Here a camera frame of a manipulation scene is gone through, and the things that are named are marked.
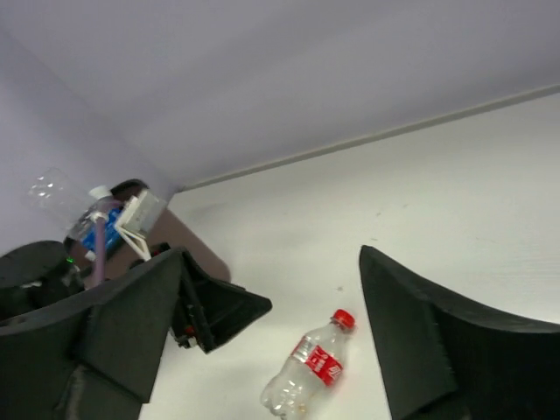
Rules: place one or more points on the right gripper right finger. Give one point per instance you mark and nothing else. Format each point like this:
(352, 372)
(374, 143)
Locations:
(445, 356)

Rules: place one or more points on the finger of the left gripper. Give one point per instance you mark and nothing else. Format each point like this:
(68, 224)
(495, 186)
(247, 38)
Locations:
(210, 312)

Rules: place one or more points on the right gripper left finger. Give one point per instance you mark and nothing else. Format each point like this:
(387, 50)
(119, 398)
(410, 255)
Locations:
(94, 355)

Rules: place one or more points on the red cap clear bottle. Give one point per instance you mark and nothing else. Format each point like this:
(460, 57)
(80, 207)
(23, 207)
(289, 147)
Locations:
(313, 367)

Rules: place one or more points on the blue label bottle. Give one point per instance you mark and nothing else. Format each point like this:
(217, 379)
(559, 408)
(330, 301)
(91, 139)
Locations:
(75, 210)

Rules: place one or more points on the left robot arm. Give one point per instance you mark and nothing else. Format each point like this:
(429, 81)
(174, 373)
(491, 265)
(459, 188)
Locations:
(37, 275)

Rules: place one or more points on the brown round waste bin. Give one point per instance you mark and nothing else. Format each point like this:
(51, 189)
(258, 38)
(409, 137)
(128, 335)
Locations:
(168, 229)

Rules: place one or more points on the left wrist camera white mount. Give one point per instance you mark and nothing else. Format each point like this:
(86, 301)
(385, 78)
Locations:
(138, 216)

